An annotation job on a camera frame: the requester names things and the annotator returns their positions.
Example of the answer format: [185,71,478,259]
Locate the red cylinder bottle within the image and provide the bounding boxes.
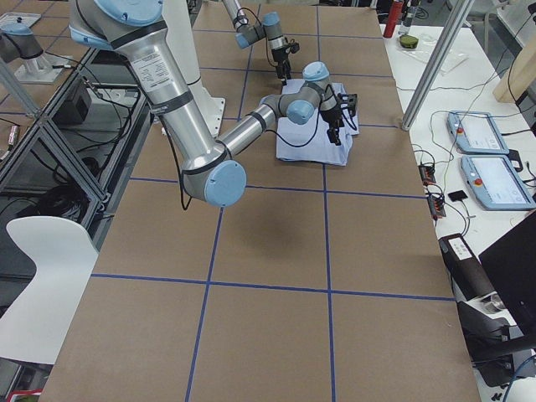
[383,0,404,39]

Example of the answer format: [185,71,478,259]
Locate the black monitor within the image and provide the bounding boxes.
[479,214,535,334]

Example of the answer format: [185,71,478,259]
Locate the aluminium frame post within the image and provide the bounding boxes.
[401,0,474,131]

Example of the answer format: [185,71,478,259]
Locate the white chair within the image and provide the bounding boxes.
[1,216,99,364]

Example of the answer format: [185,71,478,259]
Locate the green folded cloth pouch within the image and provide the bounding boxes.
[399,34,419,50]

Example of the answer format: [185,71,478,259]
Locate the clear plastic bag green print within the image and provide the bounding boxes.
[401,33,470,76]

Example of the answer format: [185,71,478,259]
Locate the lower blue teach pendant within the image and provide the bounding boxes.
[460,155,535,211]

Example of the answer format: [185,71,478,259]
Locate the black box white label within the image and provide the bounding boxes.
[438,234,495,300]

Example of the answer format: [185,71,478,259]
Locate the grey usb hub orange ports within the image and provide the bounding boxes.
[418,164,436,186]

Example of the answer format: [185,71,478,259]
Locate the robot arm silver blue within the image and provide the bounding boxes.
[223,1,300,86]
[70,1,346,207]

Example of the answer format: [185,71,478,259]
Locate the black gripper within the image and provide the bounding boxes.
[271,46,291,86]
[320,105,344,146]

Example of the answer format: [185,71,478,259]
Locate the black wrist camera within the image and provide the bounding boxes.
[285,39,300,54]
[337,93,358,117]

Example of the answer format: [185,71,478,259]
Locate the blue teach pendant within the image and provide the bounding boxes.
[446,111,509,155]
[460,155,535,211]

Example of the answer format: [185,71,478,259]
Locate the upper blue teach pendant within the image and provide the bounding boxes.
[446,111,509,155]

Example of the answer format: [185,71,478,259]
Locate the light blue striped shirt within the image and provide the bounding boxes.
[275,78,361,168]

